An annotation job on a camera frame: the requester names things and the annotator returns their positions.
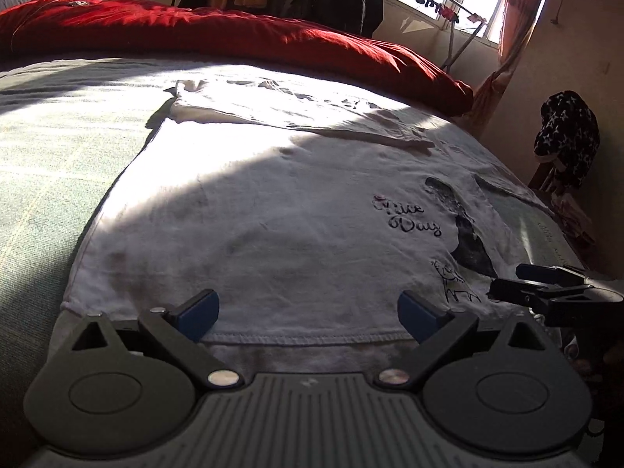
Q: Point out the row of small hanging socks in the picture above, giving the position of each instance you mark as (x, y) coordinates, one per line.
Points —
(443, 7)

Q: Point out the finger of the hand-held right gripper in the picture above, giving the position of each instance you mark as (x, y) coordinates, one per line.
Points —
(546, 273)
(512, 291)

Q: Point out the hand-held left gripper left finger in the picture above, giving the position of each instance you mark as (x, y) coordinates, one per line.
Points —
(197, 314)

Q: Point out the dark star-printed garment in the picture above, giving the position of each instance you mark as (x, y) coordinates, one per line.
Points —
(565, 131)

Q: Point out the metal clothes drying rack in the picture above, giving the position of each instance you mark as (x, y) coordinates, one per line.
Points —
(458, 39)

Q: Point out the person's right hand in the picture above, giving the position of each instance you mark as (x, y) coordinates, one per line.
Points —
(582, 366)

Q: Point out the orange-pink curtain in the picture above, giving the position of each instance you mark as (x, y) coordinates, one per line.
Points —
(521, 19)

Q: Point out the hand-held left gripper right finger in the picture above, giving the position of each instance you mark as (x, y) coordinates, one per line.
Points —
(419, 314)

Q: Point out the white printed t-shirt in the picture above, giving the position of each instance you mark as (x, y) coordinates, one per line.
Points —
(292, 204)

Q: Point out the red duvet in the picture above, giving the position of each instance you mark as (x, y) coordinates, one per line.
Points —
(243, 34)

